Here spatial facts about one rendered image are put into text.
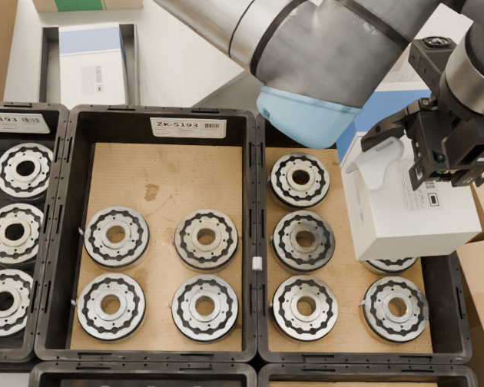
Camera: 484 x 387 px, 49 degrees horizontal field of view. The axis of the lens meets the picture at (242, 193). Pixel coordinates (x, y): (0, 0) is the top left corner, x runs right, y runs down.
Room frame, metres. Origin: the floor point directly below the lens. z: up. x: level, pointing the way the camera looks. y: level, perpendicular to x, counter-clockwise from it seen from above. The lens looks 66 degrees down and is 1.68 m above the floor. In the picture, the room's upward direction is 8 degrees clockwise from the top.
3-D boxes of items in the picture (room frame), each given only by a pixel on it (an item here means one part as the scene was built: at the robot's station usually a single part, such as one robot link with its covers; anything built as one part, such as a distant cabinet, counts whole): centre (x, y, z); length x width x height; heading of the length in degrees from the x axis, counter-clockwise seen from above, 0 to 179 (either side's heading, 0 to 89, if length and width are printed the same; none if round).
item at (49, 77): (0.62, 0.35, 0.73); 0.27 x 0.20 x 0.05; 13
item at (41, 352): (0.26, 0.12, 0.92); 0.40 x 0.30 x 0.02; 7
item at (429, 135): (0.29, -0.20, 1.25); 0.09 x 0.08 x 0.12; 12
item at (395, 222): (0.32, -0.19, 1.09); 0.20 x 0.12 x 0.09; 12
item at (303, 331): (0.18, -0.12, 0.86); 0.10 x 0.10 x 0.01
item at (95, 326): (0.14, 0.17, 0.86); 0.10 x 0.10 x 0.01
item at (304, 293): (0.18, -0.12, 0.86); 0.05 x 0.05 x 0.01
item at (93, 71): (0.62, 0.33, 0.75); 0.20 x 0.12 x 0.09; 16
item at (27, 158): (0.35, 0.36, 0.86); 0.05 x 0.05 x 0.01
